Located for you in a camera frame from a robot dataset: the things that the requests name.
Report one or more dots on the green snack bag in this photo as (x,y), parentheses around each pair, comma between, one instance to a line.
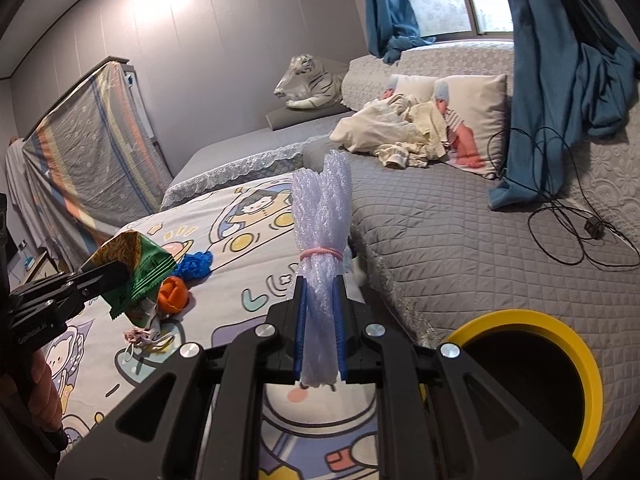
(147,265)

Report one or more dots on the grey quilted bed cover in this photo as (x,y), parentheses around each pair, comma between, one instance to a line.
(443,261)

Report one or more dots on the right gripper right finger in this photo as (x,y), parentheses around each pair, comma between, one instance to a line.
(440,415)

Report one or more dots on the blue curtain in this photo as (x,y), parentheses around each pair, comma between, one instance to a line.
(392,28)
(574,76)

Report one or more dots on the white tiger plush toy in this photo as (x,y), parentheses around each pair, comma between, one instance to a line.
(308,85)

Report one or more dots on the grey lace trimmed mattress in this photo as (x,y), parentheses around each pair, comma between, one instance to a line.
(255,155)

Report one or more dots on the baby print pillow right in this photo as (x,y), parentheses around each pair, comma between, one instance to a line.
(474,110)

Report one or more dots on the grey bolster pillow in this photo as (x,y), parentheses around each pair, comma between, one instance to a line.
(287,117)

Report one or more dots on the yellow rimmed trash bin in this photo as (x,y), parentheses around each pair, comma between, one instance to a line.
(546,366)

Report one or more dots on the blue curtain right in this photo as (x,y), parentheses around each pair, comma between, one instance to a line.
(574,76)

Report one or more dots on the cartoon printed bed sheet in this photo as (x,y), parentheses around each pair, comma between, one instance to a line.
(316,433)

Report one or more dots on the baby print pillow left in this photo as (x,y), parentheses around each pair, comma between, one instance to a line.
(419,87)

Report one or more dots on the white foam net bundle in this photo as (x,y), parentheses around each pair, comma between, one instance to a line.
(322,212)

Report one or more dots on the orange snack wrapper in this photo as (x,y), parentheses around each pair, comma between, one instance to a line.
(173,296)

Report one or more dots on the left hand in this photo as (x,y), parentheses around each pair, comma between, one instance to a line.
(44,404)

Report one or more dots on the blue crumpled glove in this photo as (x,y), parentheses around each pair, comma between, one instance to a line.
(194,267)

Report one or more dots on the baby print pillow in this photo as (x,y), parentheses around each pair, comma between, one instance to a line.
(419,87)
(474,110)

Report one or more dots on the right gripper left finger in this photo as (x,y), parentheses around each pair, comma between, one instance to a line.
(198,415)

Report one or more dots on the pink hair tie scrap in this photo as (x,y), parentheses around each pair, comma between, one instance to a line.
(146,340)

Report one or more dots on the cream crumpled blanket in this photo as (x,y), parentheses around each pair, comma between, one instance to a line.
(399,131)

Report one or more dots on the blue curtain left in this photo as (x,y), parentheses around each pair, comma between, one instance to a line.
(392,28)

